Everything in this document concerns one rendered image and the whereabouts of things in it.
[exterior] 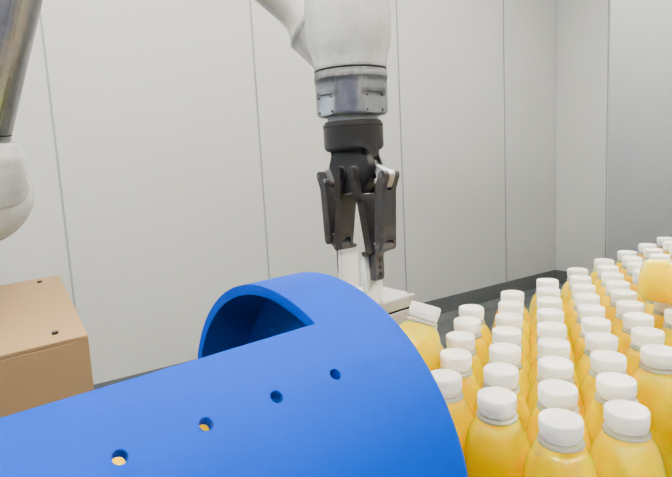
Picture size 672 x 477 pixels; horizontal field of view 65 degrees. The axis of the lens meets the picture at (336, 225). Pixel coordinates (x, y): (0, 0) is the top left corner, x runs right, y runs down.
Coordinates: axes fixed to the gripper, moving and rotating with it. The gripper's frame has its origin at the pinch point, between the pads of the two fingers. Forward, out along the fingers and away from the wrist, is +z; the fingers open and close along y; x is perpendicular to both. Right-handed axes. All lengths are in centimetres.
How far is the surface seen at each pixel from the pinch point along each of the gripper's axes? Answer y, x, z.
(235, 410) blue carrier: 26.2, -32.1, -2.7
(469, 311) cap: 0.7, 21.8, 9.3
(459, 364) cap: 11.8, 4.9, 9.9
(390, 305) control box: -7.6, 12.6, 7.9
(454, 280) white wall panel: -221, 297, 90
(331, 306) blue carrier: 21.9, -22.0, -5.3
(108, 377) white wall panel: -253, 30, 100
